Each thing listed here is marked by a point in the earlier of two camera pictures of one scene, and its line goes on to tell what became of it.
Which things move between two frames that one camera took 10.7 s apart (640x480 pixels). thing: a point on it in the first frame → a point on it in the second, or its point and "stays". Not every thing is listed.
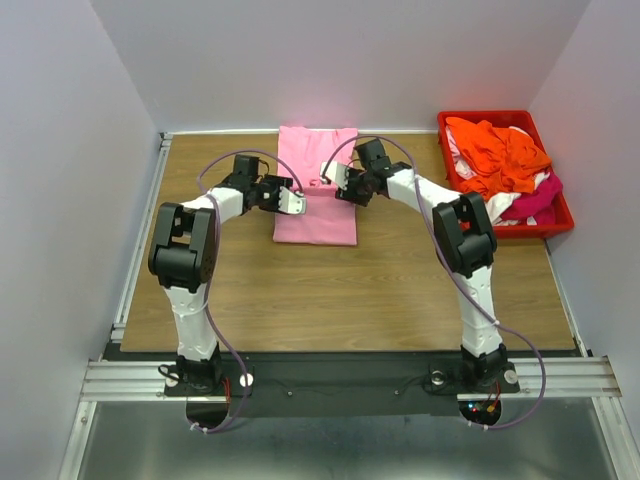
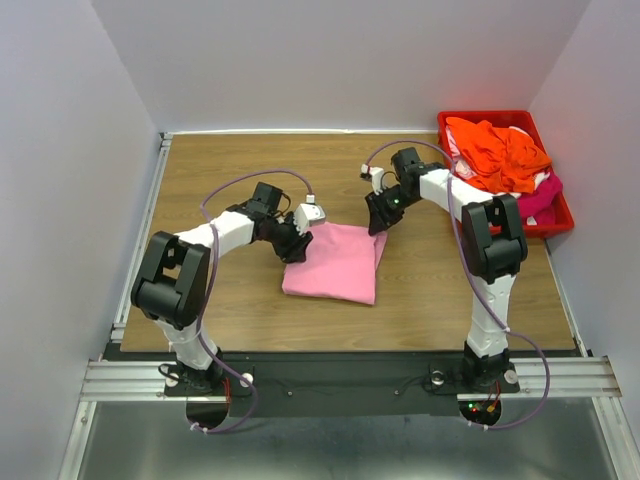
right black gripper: [350, 195] → [380, 217]
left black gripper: [276, 182] → [295, 250]
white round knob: [242, 379] stays
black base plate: [264, 384] stays
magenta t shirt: [539, 204] stays
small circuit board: [480, 410] stays
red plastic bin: [519, 119] stays
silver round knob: [437, 377] stays
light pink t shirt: [328, 218] → [341, 262]
